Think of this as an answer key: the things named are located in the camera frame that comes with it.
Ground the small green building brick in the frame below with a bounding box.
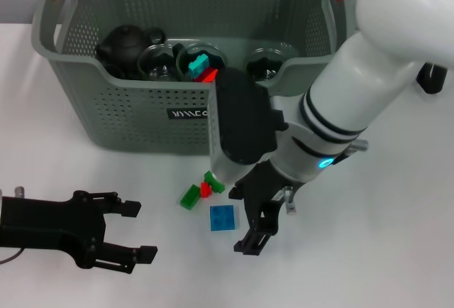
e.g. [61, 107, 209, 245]
[179, 184, 201, 211]

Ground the grey left gripper cable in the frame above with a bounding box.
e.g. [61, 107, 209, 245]
[0, 186, 26, 263]

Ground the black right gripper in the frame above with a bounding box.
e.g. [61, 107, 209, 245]
[228, 160, 295, 255]

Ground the teal square building plate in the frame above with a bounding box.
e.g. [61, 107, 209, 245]
[188, 52, 210, 80]

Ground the glass pitcher black lid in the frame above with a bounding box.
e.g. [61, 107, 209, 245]
[416, 62, 448, 95]

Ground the glass teacup black sleeve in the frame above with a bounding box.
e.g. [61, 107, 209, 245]
[137, 43, 178, 82]
[172, 40, 228, 82]
[245, 48, 298, 82]

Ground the dark red curved brick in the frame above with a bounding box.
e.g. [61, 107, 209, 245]
[193, 69, 213, 84]

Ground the black clay teapot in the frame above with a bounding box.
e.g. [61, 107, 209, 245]
[94, 23, 167, 71]

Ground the blue square building plate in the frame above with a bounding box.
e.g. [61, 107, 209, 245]
[209, 204, 236, 232]

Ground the long green building brick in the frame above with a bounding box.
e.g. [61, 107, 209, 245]
[204, 171, 226, 194]

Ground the grey-green perforated storage bin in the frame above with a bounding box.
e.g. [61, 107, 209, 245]
[31, 0, 355, 155]

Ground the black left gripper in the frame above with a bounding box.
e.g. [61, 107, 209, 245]
[0, 190, 158, 274]

